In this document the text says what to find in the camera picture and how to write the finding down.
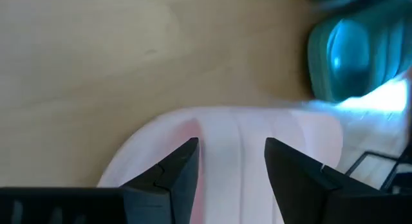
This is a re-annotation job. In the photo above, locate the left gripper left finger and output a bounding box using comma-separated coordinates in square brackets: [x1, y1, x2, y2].
[0, 136, 201, 224]

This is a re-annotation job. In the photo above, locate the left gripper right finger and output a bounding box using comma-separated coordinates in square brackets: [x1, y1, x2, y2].
[263, 136, 412, 224]

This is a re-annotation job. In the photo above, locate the pink slide sandal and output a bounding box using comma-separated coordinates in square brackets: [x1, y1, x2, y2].
[96, 105, 344, 224]

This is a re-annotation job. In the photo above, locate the wooden shelf black metal frame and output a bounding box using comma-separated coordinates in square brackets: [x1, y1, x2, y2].
[344, 149, 412, 194]

